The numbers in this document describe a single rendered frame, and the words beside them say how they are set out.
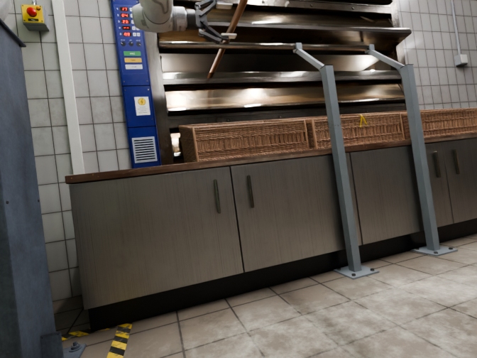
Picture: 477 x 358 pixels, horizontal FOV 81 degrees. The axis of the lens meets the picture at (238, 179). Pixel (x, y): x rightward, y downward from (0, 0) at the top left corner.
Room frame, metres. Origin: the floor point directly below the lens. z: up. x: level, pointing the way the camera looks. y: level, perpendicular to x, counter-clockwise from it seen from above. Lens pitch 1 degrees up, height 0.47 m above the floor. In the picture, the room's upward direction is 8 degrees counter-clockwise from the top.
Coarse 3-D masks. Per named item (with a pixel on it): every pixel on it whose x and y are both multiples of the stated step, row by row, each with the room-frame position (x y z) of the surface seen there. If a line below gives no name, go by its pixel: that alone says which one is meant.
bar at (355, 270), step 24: (216, 48) 1.36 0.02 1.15; (240, 48) 1.39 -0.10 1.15; (264, 48) 1.42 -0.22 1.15; (288, 48) 1.46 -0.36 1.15; (312, 48) 1.50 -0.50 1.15; (336, 48) 1.55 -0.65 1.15; (360, 48) 1.59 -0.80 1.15; (408, 72) 1.39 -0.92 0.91; (336, 96) 1.26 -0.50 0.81; (408, 96) 1.40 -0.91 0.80; (336, 120) 1.25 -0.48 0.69; (408, 120) 1.42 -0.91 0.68; (336, 144) 1.25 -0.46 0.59; (336, 168) 1.27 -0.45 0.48; (432, 216) 1.39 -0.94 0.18; (432, 240) 1.39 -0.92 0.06; (360, 264) 1.26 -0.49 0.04
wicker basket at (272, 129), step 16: (192, 128) 1.17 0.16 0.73; (208, 128) 1.19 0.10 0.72; (224, 128) 1.21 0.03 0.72; (240, 128) 1.23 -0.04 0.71; (256, 128) 1.26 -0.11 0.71; (272, 128) 1.28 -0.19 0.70; (288, 128) 1.31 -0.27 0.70; (304, 128) 1.33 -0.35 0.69; (192, 144) 1.24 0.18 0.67; (208, 144) 1.62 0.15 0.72; (224, 144) 1.65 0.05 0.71; (240, 144) 1.23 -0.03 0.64; (256, 144) 1.70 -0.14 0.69; (272, 144) 1.27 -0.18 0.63; (288, 144) 1.30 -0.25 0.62; (304, 144) 1.33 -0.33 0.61; (192, 160) 1.29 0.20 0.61; (208, 160) 1.18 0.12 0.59
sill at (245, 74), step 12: (180, 72) 1.66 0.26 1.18; (192, 72) 1.68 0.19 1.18; (204, 72) 1.70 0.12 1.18; (216, 72) 1.72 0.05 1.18; (228, 72) 1.74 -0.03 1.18; (240, 72) 1.77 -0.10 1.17; (252, 72) 1.79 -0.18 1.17; (264, 72) 1.81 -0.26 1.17; (276, 72) 1.84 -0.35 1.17; (288, 72) 1.87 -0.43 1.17; (300, 72) 1.89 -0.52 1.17; (312, 72) 1.92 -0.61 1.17; (336, 72) 1.98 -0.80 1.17; (348, 72) 2.01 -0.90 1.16; (360, 72) 2.04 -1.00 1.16; (372, 72) 2.07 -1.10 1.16; (384, 72) 2.10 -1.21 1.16; (396, 72) 2.14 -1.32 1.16
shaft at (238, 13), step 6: (240, 0) 1.09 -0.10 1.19; (246, 0) 1.07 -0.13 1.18; (240, 6) 1.11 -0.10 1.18; (240, 12) 1.14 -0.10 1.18; (234, 18) 1.19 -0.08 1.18; (234, 24) 1.23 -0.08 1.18; (228, 30) 1.29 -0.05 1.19; (222, 54) 1.50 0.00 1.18; (216, 60) 1.57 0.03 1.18; (216, 66) 1.64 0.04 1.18
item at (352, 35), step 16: (176, 32) 1.57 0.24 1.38; (192, 32) 1.60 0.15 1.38; (208, 32) 1.62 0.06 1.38; (224, 32) 1.64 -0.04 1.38; (240, 32) 1.67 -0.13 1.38; (256, 32) 1.69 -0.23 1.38; (272, 32) 1.72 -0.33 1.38; (288, 32) 1.75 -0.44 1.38; (304, 32) 1.78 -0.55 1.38; (320, 32) 1.81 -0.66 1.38; (336, 32) 1.84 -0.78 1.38; (352, 32) 1.87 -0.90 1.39; (368, 32) 1.90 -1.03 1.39; (384, 32) 1.93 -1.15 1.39; (400, 32) 1.97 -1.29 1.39; (384, 48) 2.14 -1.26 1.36
